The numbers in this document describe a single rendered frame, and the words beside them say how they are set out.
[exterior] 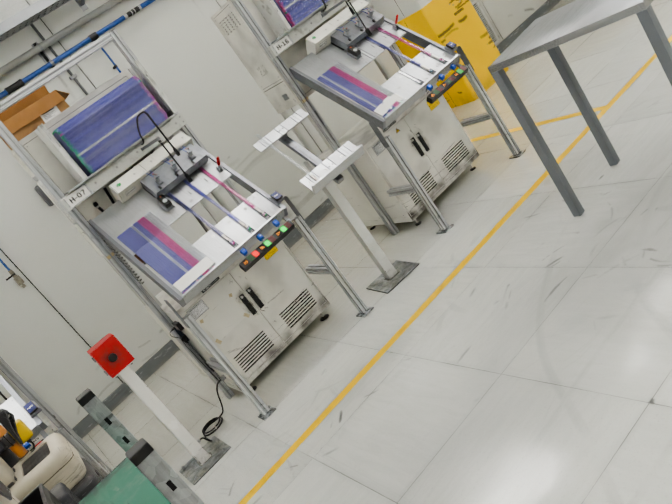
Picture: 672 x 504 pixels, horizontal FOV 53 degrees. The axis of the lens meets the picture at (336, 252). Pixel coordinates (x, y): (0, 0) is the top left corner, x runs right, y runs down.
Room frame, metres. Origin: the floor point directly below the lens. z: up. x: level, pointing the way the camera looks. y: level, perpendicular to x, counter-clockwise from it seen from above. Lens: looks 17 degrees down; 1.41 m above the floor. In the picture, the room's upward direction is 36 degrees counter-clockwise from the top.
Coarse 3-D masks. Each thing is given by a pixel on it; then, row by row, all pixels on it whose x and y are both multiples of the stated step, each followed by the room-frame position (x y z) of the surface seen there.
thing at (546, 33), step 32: (576, 0) 2.83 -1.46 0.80; (608, 0) 2.49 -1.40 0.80; (640, 0) 2.22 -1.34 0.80; (544, 32) 2.69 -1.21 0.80; (576, 32) 2.42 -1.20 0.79; (512, 64) 2.69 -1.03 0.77; (512, 96) 2.76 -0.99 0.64; (576, 96) 2.98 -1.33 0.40; (544, 160) 2.78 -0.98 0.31; (608, 160) 3.00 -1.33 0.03
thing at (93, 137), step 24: (120, 96) 3.64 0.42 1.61; (144, 96) 3.68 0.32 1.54; (72, 120) 3.53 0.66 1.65; (96, 120) 3.56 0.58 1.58; (120, 120) 3.60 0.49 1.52; (144, 120) 3.64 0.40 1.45; (72, 144) 3.50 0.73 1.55; (96, 144) 3.53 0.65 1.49; (120, 144) 3.57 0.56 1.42; (96, 168) 3.50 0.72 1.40
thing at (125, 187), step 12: (180, 132) 3.72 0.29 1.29; (168, 144) 3.67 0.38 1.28; (180, 144) 3.65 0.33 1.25; (192, 144) 3.70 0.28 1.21; (156, 156) 3.62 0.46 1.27; (168, 156) 3.61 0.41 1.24; (132, 168) 3.59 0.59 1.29; (144, 168) 3.57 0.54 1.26; (120, 180) 3.54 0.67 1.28; (132, 180) 3.53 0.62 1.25; (120, 192) 3.48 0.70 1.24; (132, 192) 3.54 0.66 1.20
